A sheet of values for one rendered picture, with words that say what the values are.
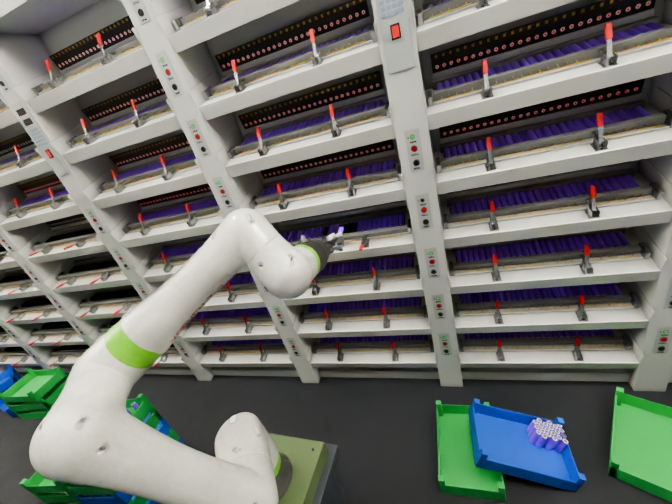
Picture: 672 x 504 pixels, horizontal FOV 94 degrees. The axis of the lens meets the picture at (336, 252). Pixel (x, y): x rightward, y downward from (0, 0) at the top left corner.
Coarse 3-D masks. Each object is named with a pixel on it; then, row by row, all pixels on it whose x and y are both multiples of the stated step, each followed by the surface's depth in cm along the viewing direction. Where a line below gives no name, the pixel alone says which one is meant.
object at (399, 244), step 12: (384, 204) 124; (396, 204) 123; (324, 216) 133; (336, 216) 132; (408, 216) 121; (276, 228) 142; (408, 228) 112; (360, 240) 120; (372, 240) 118; (384, 240) 116; (396, 240) 114; (408, 240) 112; (336, 252) 120; (348, 252) 119; (360, 252) 118; (372, 252) 117; (384, 252) 116; (396, 252) 115; (408, 252) 114
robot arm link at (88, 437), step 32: (96, 384) 58; (64, 416) 51; (96, 416) 53; (128, 416) 58; (32, 448) 49; (64, 448) 49; (96, 448) 51; (128, 448) 55; (160, 448) 59; (192, 448) 66; (64, 480) 50; (96, 480) 52; (128, 480) 55; (160, 480) 58; (192, 480) 61; (224, 480) 66; (256, 480) 71
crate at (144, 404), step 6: (138, 396) 133; (144, 396) 134; (126, 402) 138; (132, 402) 137; (138, 402) 137; (144, 402) 134; (132, 408) 139; (138, 408) 131; (144, 408) 133; (150, 408) 136; (132, 414) 136; (138, 414) 130; (144, 414) 133
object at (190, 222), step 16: (176, 192) 144; (192, 192) 143; (208, 192) 140; (144, 208) 154; (160, 208) 150; (176, 208) 144; (192, 208) 139; (208, 208) 133; (128, 224) 148; (144, 224) 145; (160, 224) 141; (176, 224) 137; (192, 224) 131; (208, 224) 128; (128, 240) 143; (144, 240) 141; (160, 240) 140
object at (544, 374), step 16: (224, 368) 186; (240, 368) 182; (256, 368) 179; (272, 368) 175; (288, 368) 172; (320, 368) 166; (336, 368) 163; (352, 368) 160; (368, 368) 157; (384, 368) 155; (400, 368) 152; (416, 368) 150; (432, 368) 147; (464, 368) 142; (480, 368) 140; (496, 368) 138; (512, 368) 136; (528, 368) 134; (544, 368) 132; (560, 368) 130; (576, 368) 128
